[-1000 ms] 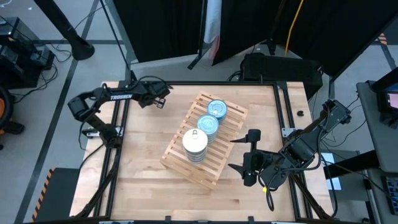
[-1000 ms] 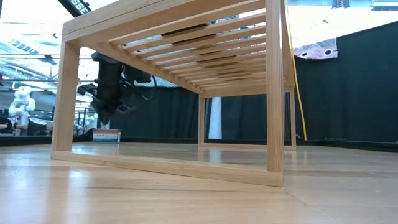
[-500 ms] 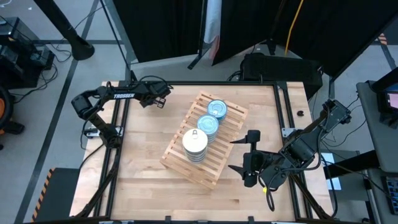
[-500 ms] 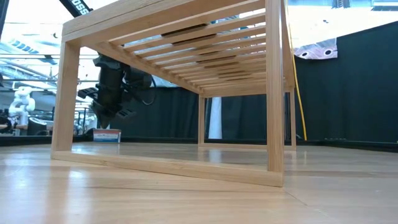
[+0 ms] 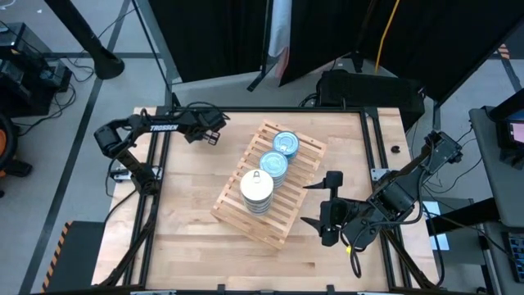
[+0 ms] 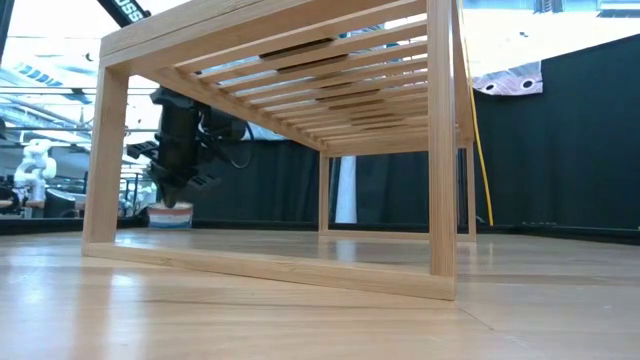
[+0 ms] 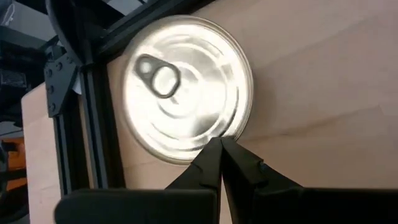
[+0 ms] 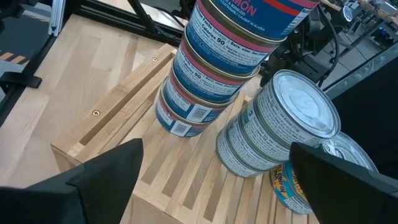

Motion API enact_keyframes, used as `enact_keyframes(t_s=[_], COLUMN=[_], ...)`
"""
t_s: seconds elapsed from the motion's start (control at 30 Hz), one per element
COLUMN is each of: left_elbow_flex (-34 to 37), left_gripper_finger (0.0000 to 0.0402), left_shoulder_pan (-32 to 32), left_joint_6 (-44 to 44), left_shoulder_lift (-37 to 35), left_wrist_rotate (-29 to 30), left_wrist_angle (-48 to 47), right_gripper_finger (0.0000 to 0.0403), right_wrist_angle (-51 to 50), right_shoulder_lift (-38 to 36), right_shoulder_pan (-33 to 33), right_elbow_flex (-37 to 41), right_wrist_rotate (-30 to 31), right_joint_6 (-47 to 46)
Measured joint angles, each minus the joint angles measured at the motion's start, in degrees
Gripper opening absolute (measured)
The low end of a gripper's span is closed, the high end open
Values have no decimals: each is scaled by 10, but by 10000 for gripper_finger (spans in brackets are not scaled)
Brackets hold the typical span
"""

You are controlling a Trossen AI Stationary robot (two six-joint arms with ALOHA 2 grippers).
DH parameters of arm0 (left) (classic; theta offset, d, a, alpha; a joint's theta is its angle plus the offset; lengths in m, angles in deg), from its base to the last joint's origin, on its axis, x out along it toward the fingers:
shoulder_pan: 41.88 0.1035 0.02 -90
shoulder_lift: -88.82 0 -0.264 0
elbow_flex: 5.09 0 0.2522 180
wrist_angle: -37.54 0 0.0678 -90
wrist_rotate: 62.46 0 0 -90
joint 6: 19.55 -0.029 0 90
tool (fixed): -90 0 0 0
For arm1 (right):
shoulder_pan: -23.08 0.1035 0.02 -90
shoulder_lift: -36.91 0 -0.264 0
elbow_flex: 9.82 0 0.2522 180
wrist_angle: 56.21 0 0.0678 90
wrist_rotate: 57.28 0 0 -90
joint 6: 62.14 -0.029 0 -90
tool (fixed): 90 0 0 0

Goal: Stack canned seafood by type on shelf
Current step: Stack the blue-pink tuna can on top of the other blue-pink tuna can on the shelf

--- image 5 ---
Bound grey desk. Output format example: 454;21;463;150
468;105;524;229

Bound white hanging cloth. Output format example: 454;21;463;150
266;0;293;79

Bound black monitor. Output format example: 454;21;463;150
489;88;524;171

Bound black metal table frame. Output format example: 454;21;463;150
97;105;441;294

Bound teal orange label can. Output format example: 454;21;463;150
272;130;300;157

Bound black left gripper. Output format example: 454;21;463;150
181;108;228;147

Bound black pole stand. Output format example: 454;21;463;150
43;0;126;81

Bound black keyboard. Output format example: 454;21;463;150
502;231;524;284

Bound yellow cable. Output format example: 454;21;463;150
373;0;401;75

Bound black floor beam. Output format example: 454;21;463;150
425;196;501;237

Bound black equipment case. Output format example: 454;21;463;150
317;69;427;132

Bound white floor sheet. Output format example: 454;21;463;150
421;200;450;251

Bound wooden slatted shelf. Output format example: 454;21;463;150
210;119;328;251

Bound orange black round device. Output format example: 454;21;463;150
0;112;34;197

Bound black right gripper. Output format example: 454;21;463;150
300;170;382;251

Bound hazard striped black platform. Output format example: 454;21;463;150
40;220;106;294

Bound black equipment boxes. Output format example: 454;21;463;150
0;22;74;118

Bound black curtain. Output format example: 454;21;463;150
278;0;380;88
147;0;271;84
359;0;524;106

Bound grey metal beam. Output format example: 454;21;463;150
130;0;182;83

